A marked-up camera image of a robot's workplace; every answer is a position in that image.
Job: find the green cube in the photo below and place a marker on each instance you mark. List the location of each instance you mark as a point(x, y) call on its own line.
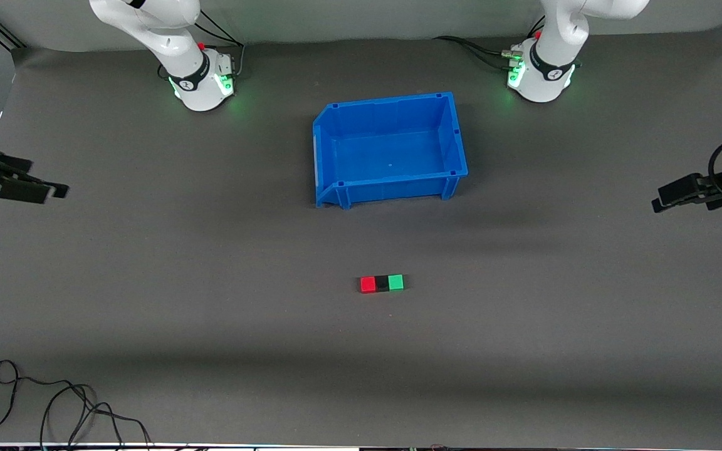
point(396, 282)

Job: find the red cube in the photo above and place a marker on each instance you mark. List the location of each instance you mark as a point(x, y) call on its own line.
point(368, 284)

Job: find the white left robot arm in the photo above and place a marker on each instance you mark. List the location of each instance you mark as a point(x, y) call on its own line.
point(552, 44)

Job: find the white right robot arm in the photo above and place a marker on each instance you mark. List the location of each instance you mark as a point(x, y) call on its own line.
point(173, 44)

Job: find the black cube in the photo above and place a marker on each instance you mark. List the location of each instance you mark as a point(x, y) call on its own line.
point(383, 283)

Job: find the blue plastic storage bin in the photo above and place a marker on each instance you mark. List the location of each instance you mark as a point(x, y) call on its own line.
point(389, 153)

